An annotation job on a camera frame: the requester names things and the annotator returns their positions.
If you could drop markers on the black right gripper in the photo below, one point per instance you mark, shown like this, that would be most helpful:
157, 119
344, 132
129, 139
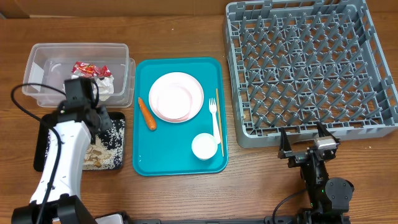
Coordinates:
301, 157

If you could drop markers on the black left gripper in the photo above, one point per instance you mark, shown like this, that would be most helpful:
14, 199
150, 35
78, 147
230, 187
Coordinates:
107, 121

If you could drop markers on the rice and peanut leftovers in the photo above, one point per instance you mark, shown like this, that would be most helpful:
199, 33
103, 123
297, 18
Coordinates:
108, 151

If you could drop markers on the orange carrot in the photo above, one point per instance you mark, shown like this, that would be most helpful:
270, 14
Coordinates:
149, 119

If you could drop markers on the red snack wrapper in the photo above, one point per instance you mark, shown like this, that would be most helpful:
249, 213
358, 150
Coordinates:
88, 70

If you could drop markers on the white plastic cup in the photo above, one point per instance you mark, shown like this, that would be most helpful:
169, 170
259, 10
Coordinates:
204, 146

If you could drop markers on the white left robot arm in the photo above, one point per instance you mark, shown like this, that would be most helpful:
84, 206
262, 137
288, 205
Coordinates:
78, 119

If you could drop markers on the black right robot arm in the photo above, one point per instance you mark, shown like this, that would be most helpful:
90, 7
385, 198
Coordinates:
329, 197

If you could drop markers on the grey dishwasher rack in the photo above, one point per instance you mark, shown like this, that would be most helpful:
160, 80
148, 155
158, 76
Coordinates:
294, 64

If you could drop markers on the black plastic tray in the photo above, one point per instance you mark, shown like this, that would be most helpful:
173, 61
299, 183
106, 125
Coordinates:
43, 142

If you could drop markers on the clear plastic bin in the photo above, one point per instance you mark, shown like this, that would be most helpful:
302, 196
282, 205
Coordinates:
51, 64

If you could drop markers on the pink plate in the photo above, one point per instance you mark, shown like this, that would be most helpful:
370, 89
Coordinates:
176, 97

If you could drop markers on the white plastic fork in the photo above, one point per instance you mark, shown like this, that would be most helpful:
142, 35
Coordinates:
213, 111

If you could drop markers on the wooden chopstick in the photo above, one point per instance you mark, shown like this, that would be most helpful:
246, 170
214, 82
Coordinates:
219, 121

